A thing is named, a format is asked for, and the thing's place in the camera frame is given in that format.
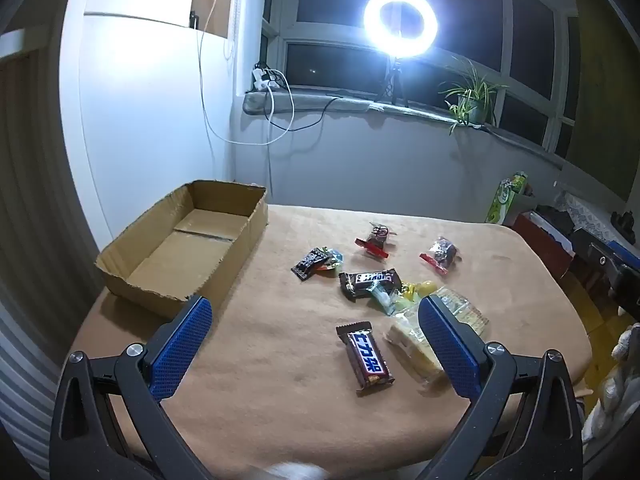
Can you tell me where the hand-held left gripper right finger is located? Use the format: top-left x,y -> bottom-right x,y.
417,294 -> 585,480

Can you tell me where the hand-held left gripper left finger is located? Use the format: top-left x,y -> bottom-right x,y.
49,295 -> 213,480

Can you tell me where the clear cracker packet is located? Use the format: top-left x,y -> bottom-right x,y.
383,287 -> 491,393

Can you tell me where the yellow green candy packet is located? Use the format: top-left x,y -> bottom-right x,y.
397,280 -> 438,311

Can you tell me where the small brown chocolate bar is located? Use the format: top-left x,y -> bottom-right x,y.
335,321 -> 396,397

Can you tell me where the cardboard box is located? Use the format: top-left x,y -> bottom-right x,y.
95,179 -> 269,320

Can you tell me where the clear snack bag red clip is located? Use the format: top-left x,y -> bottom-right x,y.
419,236 -> 462,275

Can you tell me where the large brown chocolate bar bag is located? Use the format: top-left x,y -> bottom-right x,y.
338,268 -> 402,303

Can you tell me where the colourful round candy packet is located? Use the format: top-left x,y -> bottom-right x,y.
314,246 -> 346,272

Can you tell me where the small black snack packet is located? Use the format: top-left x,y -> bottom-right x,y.
291,247 -> 329,281

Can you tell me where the teal candy packet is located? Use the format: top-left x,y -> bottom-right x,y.
369,286 -> 401,317

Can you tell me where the clear snack bag red ribbon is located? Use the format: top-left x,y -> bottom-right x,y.
354,221 -> 399,262

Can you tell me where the red box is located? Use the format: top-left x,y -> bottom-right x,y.
512,211 -> 576,282

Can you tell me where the green carton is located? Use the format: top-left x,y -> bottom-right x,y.
485,172 -> 529,226

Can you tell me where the white lace cloth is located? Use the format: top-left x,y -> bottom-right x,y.
559,191 -> 617,235

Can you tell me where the potted spider plant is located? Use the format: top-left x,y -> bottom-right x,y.
439,57 -> 511,136

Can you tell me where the black tripod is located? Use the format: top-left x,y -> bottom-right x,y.
384,56 -> 409,107

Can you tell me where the grey sill cloth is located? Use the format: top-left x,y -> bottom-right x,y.
242,91 -> 372,117

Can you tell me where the white power strip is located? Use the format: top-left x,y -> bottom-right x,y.
251,62 -> 282,94

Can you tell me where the black cable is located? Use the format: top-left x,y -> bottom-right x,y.
265,94 -> 342,134

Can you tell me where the white cable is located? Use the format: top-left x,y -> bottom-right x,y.
197,0 -> 296,147

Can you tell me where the ring light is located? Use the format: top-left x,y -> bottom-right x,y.
363,0 -> 441,58

